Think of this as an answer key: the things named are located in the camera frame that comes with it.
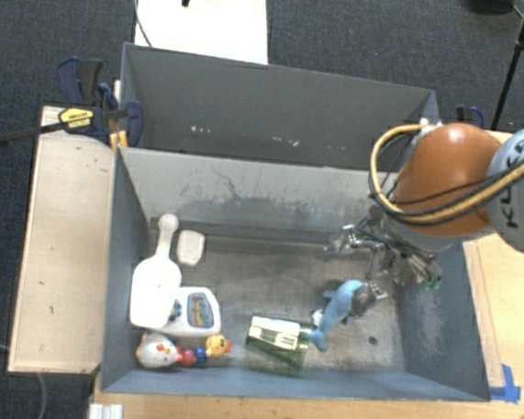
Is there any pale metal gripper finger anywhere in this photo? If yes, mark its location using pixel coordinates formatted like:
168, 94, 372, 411
322, 221, 361, 263
351, 281, 390, 320

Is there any blue toy dolphin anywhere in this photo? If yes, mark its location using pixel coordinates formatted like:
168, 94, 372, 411
307, 275, 378, 357

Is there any grey metal bin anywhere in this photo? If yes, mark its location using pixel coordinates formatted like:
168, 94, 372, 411
89, 41, 522, 419

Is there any small white rounded block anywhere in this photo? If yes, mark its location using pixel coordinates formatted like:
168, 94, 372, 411
173, 228, 207, 269

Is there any white toy with rainbow screen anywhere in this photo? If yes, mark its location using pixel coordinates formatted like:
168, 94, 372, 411
157, 282, 227, 342

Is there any white plastic scoop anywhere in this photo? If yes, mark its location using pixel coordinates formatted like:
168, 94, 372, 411
127, 210, 189, 333

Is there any white and yellow bead toy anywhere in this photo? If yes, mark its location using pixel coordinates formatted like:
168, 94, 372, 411
134, 325, 234, 378

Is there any pale wood board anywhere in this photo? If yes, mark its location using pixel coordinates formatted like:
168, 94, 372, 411
6, 103, 128, 381

